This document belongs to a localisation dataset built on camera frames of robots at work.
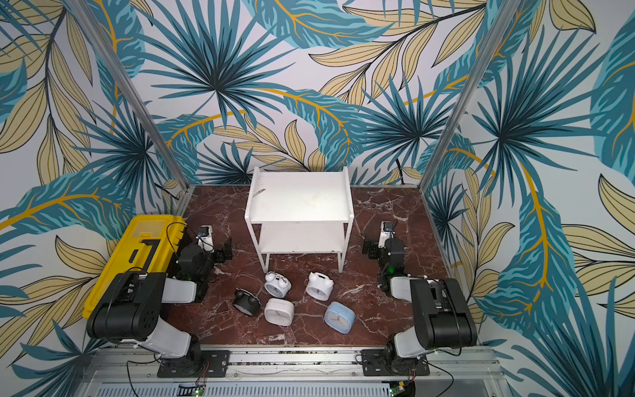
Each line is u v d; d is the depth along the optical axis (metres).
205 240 0.79
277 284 0.80
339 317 0.76
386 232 0.80
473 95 0.86
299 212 1.58
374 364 0.73
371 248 0.84
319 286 0.82
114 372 0.82
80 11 0.67
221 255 0.84
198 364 0.67
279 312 0.77
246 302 0.78
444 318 0.46
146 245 0.80
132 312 0.45
